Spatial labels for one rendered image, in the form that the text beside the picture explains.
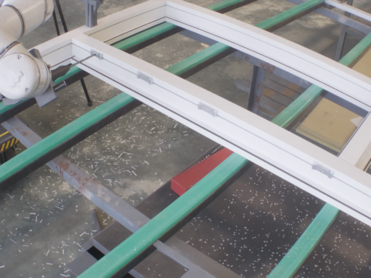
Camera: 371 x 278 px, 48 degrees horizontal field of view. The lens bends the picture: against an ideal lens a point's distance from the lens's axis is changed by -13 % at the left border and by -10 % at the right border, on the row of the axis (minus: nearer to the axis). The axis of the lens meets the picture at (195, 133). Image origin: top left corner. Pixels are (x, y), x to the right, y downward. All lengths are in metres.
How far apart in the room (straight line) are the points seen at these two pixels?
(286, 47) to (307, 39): 2.48
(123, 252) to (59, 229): 1.20
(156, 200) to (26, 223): 0.91
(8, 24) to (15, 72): 0.12
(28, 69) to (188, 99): 0.42
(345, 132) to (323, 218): 0.71
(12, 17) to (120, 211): 0.45
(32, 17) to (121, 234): 0.60
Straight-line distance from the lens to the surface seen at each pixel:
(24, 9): 0.93
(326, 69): 1.32
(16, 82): 0.81
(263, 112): 1.60
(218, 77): 2.98
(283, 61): 1.37
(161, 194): 1.28
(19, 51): 0.85
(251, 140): 0.99
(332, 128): 1.57
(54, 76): 1.14
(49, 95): 1.01
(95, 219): 1.94
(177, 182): 1.26
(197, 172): 1.29
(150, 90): 1.13
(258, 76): 1.55
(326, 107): 1.68
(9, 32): 0.88
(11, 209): 2.11
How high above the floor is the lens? 1.50
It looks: 37 degrees down
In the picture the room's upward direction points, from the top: 6 degrees clockwise
